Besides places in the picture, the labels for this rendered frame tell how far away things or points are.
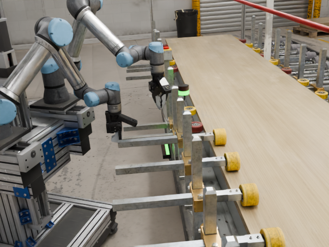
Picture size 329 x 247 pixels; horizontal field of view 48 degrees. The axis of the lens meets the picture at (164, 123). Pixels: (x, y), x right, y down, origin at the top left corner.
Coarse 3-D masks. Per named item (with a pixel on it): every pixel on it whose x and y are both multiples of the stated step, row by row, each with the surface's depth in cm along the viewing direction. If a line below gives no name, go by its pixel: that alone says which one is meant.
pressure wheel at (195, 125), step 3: (192, 123) 206; (195, 123) 204; (198, 123) 206; (201, 123) 205; (192, 126) 202; (195, 126) 202; (198, 126) 201; (201, 126) 202; (192, 129) 202; (195, 129) 202; (198, 129) 202; (201, 129) 203; (195, 132) 202
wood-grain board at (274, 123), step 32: (192, 64) 328; (224, 64) 322; (256, 64) 316; (192, 96) 250; (224, 96) 246; (256, 96) 243; (288, 96) 240; (256, 128) 197; (288, 128) 194; (320, 128) 192; (256, 160) 165; (288, 160) 164; (320, 160) 162; (288, 192) 142; (320, 192) 141; (256, 224) 125; (288, 224) 125; (320, 224) 124
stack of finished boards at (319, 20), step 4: (312, 20) 882; (316, 20) 879; (320, 20) 876; (324, 20) 873; (328, 20) 870; (300, 24) 903; (324, 24) 840; (328, 24) 840; (308, 28) 874; (312, 28) 857
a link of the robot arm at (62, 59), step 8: (64, 48) 180; (56, 56) 179; (64, 56) 180; (64, 64) 182; (72, 64) 185; (64, 72) 185; (72, 72) 185; (72, 80) 188; (80, 80) 190; (80, 88) 191; (80, 96) 193
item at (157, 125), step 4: (140, 124) 230; (144, 124) 229; (148, 124) 229; (152, 124) 229; (156, 124) 229; (160, 124) 229; (164, 124) 229; (168, 124) 229; (124, 128) 228; (128, 128) 228; (132, 128) 228; (136, 128) 228; (140, 128) 229; (144, 128) 229; (148, 128) 229; (152, 128) 229; (156, 128) 230
